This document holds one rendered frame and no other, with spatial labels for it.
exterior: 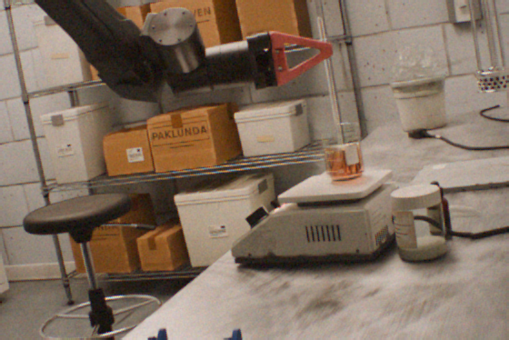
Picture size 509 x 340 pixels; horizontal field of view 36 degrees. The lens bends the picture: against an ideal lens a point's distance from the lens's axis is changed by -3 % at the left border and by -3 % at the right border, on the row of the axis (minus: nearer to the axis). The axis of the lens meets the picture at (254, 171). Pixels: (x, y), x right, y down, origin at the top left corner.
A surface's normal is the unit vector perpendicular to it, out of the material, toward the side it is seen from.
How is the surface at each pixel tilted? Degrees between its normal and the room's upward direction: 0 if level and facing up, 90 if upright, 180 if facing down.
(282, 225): 90
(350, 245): 90
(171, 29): 52
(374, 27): 90
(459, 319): 0
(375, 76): 90
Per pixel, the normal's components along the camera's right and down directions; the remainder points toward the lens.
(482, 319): -0.18, -0.97
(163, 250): -0.39, 0.21
